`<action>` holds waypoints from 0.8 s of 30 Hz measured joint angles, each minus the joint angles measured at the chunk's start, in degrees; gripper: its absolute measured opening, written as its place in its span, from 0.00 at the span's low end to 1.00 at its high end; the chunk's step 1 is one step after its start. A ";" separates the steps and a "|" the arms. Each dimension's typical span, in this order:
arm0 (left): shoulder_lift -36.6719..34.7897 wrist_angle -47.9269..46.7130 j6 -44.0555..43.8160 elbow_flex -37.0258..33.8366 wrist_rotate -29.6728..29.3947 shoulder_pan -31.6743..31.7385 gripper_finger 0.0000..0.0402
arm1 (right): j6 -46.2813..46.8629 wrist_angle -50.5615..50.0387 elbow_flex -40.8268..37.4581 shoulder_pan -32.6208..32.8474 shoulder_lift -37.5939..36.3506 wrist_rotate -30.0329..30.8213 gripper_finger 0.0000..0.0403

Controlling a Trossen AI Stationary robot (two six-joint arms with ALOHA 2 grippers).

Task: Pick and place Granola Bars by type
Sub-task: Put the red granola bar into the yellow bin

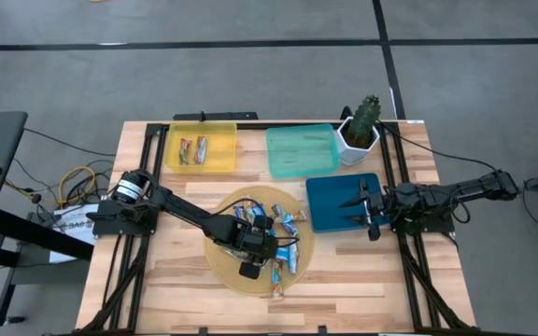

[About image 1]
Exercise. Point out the green cactus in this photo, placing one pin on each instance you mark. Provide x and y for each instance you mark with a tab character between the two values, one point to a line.
364	121

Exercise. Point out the dark blue plastic bin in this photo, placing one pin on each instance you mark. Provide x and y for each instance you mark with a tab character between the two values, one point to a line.
329	210

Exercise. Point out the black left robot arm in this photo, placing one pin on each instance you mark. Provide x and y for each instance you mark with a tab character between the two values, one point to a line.
180	205

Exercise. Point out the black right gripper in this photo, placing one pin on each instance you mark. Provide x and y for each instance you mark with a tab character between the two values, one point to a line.
374	232

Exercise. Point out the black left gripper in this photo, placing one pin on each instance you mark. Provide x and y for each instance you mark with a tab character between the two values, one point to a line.
249	270

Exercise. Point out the black power strip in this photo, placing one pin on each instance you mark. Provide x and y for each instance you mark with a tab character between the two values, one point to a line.
215	116

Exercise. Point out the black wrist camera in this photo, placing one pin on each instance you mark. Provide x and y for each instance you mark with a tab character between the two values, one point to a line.
381	201
250	239

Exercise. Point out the round woven straw placemat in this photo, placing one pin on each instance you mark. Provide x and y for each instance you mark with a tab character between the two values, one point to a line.
231	280

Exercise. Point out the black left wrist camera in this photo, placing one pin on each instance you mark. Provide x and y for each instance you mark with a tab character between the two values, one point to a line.
250	239

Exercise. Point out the black aluminium table frame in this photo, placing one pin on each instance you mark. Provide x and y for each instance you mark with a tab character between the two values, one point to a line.
250	125

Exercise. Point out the teal plastic bin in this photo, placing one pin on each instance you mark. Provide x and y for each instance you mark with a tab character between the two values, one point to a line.
297	154

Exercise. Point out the yellow plastic bin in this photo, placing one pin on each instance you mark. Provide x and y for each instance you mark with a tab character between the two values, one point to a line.
222	158

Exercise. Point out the black table edge bracket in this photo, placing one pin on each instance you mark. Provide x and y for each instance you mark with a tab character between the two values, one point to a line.
202	331
322	330

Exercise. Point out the white printed paper sheet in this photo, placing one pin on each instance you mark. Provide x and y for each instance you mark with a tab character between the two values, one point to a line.
70	219

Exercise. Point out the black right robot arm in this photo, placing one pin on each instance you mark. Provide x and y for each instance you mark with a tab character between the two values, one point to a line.
465	189

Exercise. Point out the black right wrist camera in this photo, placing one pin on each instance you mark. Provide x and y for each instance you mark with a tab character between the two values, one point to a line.
381	201

